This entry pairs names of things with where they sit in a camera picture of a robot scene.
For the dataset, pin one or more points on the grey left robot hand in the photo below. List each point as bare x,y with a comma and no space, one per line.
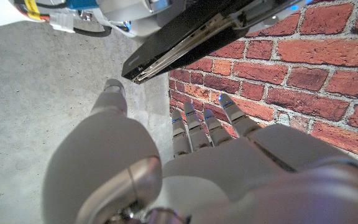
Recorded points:
213,174

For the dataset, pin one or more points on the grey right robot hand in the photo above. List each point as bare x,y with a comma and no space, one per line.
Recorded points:
135,12

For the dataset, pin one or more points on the black stapler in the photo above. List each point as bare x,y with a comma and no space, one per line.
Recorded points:
179,40

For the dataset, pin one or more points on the red brick printed backdrop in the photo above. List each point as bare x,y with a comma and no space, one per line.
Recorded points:
291,77

